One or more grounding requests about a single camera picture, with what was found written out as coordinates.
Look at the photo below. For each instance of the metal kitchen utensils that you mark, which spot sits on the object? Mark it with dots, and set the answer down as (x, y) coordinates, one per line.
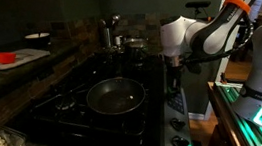
(115, 19)

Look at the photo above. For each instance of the small white shaker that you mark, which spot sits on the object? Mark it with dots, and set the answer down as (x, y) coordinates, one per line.
(118, 40)

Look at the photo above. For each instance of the black gas stove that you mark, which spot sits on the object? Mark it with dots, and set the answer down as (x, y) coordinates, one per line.
(105, 86)

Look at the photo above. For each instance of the black stove knob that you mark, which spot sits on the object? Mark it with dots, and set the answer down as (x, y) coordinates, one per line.
(180, 143)
(177, 124)

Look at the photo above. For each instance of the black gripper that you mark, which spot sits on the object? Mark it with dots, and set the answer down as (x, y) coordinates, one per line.
(174, 72)

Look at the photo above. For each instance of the black camera stand orange clips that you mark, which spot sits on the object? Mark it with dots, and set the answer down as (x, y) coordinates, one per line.
(198, 4)

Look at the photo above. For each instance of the steel pot with lid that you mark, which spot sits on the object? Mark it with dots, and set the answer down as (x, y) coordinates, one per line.
(136, 44)

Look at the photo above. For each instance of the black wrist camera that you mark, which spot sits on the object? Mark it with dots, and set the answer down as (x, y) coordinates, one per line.
(194, 67)

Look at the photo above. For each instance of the stove button control panel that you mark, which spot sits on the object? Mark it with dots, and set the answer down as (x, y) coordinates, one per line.
(176, 102)

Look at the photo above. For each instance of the black frying pan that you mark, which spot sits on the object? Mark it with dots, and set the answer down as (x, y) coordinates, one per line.
(116, 96)

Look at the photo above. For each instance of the red measuring cup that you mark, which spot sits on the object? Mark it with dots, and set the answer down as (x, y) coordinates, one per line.
(5, 57)

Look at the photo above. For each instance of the robot cart with green rail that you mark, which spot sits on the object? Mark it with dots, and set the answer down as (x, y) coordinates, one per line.
(240, 116)

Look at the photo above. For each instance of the black bowl white inside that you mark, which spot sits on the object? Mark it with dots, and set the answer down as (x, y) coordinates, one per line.
(37, 39)

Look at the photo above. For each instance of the white cutting board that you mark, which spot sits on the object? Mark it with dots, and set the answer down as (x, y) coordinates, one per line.
(31, 55)

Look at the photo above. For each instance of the metal utensil holder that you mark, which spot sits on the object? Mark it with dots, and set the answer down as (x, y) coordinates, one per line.
(107, 37)

